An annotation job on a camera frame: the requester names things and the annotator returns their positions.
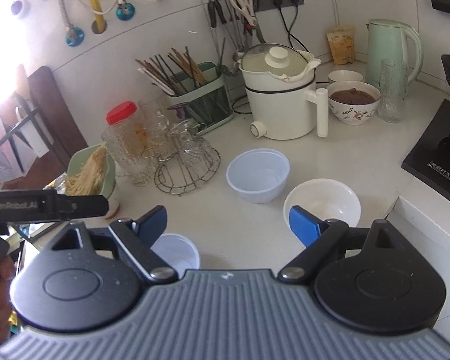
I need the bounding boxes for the wire glass holder rack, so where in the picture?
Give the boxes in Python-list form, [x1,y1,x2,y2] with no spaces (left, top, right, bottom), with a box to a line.
[154,119,221,196]

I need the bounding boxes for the green colander basket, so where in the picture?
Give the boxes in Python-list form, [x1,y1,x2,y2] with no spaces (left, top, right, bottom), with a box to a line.
[64,144,118,200]

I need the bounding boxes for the white ceramic bowl under colander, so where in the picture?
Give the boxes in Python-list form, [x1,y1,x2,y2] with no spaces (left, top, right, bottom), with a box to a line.
[105,186,120,219]

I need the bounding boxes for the green utensil holder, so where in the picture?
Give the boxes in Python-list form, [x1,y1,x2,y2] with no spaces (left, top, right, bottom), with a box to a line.
[134,46,236,136]

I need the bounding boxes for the black metal shelf rack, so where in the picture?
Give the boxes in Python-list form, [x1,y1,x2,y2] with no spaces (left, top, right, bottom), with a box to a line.
[0,94,54,189]

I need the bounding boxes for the white-handled kitchen scissors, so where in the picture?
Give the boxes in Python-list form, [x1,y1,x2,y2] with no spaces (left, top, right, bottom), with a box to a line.
[229,0,257,28]

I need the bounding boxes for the person's left hand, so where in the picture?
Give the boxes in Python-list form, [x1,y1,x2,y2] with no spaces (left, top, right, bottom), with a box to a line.
[0,256,14,344]

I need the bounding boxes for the tall textured glass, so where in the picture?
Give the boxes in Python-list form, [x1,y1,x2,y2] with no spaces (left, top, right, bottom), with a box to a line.
[378,58,408,123]

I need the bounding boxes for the red-lidded clear plastic jar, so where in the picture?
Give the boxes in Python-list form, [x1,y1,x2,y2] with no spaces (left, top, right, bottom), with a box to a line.
[101,101,148,184]

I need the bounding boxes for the translucent plastic bowl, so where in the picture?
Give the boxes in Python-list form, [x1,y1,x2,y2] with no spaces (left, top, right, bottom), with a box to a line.
[151,233,201,279]
[226,148,291,204]

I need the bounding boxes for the white ceramic bowl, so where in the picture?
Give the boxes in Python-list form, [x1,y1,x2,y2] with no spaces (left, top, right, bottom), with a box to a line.
[283,178,362,228]
[105,186,120,219]

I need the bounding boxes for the white electric cooking pot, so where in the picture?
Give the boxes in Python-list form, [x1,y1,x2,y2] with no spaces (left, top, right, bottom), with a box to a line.
[239,44,328,141]

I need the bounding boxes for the mint green electric kettle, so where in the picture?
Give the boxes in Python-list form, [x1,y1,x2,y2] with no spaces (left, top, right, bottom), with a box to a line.
[365,19,424,87]

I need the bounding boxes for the black induction cooktop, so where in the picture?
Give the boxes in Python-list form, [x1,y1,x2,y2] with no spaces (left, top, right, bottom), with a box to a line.
[401,100,450,201]

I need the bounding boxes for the small white bowl behind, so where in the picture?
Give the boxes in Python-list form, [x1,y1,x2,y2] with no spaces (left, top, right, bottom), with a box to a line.
[328,70,364,84]

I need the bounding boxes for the floral bowl with brown food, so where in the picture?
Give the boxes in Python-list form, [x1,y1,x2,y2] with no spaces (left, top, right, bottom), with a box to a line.
[328,80,381,125]

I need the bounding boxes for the dry noodle bundle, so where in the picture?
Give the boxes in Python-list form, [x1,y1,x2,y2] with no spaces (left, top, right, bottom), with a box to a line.
[64,142,109,197]

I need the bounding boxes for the yellow food packet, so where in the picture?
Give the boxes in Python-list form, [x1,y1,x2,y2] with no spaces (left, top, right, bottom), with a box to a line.
[327,24,355,65]

